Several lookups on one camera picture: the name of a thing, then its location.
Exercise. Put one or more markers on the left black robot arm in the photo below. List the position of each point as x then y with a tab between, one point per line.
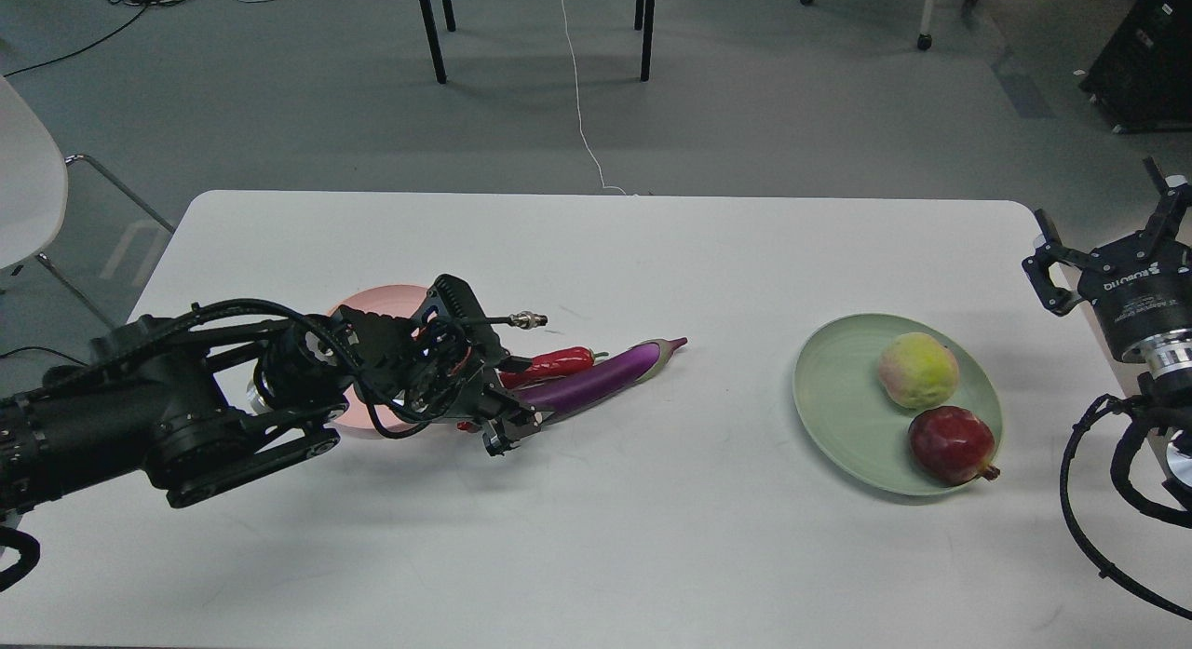
233	391

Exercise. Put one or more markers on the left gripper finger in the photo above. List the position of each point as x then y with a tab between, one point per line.
503	361
504	419

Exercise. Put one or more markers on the red chili pepper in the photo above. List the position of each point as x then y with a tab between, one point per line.
554	367

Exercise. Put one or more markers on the white chair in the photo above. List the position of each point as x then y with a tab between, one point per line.
35	190

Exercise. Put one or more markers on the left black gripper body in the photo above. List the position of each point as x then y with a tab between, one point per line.
428	368

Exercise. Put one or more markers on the red pomegranate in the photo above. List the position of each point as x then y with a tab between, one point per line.
953	445

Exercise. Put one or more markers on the yellow-green peach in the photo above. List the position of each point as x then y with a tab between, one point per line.
917	371

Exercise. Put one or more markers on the purple eggplant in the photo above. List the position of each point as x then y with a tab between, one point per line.
570	395

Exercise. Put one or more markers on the black equipment case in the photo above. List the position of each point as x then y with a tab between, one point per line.
1141	80

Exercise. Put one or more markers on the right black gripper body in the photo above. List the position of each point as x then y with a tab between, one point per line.
1137	295

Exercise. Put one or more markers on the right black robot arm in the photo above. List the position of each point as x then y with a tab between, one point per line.
1150	465

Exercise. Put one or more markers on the pink plate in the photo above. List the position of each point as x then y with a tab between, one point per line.
395	300

